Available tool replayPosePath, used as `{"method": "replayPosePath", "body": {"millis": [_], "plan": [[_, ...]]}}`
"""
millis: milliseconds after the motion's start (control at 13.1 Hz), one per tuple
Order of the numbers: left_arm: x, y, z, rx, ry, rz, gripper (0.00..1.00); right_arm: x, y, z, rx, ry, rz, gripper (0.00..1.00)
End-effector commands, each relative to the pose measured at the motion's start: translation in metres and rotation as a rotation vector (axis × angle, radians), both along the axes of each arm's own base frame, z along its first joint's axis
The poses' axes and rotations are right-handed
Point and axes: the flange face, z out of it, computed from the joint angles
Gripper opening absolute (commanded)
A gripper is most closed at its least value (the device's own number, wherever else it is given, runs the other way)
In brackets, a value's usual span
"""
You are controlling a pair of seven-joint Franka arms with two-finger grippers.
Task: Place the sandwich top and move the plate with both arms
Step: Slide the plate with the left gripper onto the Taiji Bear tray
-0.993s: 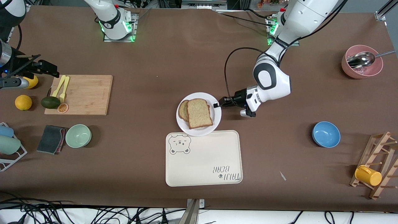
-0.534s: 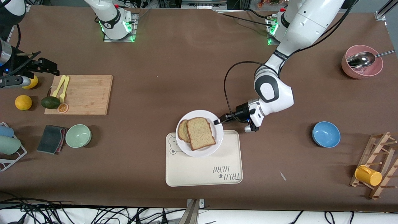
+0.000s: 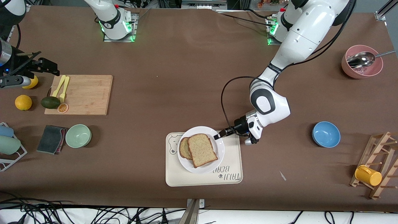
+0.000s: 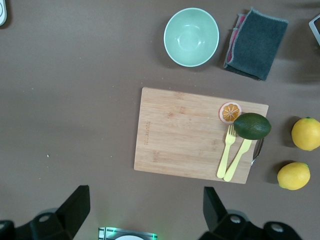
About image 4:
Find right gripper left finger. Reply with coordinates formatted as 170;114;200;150
27;185;91;240

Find dark green avocado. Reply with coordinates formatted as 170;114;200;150
233;112;272;141

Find yellow plastic fork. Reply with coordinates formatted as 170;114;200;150
216;124;237;179

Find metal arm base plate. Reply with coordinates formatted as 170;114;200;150
97;226;158;240

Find pale green bowl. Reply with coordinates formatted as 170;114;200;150
163;7;220;68

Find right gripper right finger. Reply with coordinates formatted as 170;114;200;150
199;186;266;240

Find cream bear print tray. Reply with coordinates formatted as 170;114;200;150
0;0;8;26

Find pink folded cloth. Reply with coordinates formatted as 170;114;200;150
224;13;247;63

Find yellow plastic knife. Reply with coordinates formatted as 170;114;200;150
223;138;253;183

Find brown table cover sheet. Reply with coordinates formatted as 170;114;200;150
0;0;320;240

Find dark grey folded cloth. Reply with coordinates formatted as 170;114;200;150
223;6;289;81

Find bamboo cutting board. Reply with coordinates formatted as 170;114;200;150
133;86;270;185

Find metal cutting board handle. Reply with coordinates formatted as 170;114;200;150
250;136;266;167

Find orange slice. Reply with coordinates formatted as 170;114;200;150
219;101;243;124

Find yellow lemon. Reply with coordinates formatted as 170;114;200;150
276;161;311;191
291;116;320;152

